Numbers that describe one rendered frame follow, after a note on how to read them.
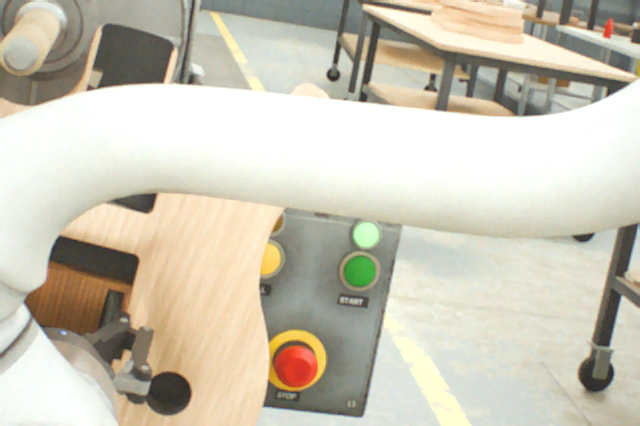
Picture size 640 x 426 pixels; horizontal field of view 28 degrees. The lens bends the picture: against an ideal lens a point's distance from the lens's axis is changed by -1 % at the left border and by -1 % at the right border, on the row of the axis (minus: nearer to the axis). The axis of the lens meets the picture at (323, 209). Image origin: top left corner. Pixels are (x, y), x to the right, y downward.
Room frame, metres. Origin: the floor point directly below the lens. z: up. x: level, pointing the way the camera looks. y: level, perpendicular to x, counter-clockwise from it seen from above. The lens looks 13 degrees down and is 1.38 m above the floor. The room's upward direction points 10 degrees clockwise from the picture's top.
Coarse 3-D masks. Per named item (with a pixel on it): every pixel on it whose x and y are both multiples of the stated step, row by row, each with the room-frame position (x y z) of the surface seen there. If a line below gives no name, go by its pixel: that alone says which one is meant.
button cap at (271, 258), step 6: (270, 246) 1.12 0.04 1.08; (264, 252) 1.12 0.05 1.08; (270, 252) 1.12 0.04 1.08; (276, 252) 1.13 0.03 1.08; (264, 258) 1.12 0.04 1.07; (270, 258) 1.12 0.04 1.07; (276, 258) 1.13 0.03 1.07; (264, 264) 1.12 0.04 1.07; (270, 264) 1.12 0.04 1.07; (276, 264) 1.13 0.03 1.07; (264, 270) 1.12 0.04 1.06; (270, 270) 1.13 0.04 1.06
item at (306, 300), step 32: (288, 224) 1.13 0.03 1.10; (320, 224) 1.14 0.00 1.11; (352, 224) 1.14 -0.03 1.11; (384, 224) 1.15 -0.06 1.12; (288, 256) 1.13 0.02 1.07; (320, 256) 1.14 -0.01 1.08; (352, 256) 1.14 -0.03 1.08; (384, 256) 1.15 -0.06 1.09; (288, 288) 1.13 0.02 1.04; (320, 288) 1.14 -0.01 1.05; (352, 288) 1.14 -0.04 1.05; (384, 288) 1.15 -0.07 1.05; (288, 320) 1.14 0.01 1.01; (320, 320) 1.14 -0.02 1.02; (352, 320) 1.15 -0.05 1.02; (320, 352) 1.14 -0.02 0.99; (352, 352) 1.15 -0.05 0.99; (320, 384) 1.14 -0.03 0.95; (352, 384) 1.15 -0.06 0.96; (352, 416) 1.15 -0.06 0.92
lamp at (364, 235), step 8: (360, 224) 1.14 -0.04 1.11; (368, 224) 1.14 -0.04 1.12; (376, 224) 1.14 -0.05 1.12; (352, 232) 1.14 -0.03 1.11; (360, 232) 1.14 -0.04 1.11; (368, 232) 1.14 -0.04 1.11; (376, 232) 1.14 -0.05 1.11; (352, 240) 1.14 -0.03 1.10; (360, 240) 1.14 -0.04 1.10; (368, 240) 1.14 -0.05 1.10; (376, 240) 1.14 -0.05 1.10; (360, 248) 1.14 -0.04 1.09; (368, 248) 1.14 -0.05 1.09
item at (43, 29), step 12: (36, 12) 1.03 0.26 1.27; (48, 12) 1.05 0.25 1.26; (24, 24) 0.94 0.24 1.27; (36, 24) 0.95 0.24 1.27; (48, 24) 0.99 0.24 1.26; (12, 36) 0.89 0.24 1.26; (24, 36) 0.89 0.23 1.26; (36, 36) 0.90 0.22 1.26; (48, 36) 0.95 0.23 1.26; (0, 48) 0.89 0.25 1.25; (48, 48) 0.94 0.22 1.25; (12, 72) 0.89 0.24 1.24
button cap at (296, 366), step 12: (288, 348) 1.12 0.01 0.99; (300, 348) 1.12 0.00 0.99; (276, 360) 1.11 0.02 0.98; (288, 360) 1.11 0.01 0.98; (300, 360) 1.11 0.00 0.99; (312, 360) 1.12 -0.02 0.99; (276, 372) 1.11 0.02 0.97; (288, 372) 1.11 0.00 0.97; (300, 372) 1.11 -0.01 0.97; (312, 372) 1.11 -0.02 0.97; (288, 384) 1.11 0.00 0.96; (300, 384) 1.11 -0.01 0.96
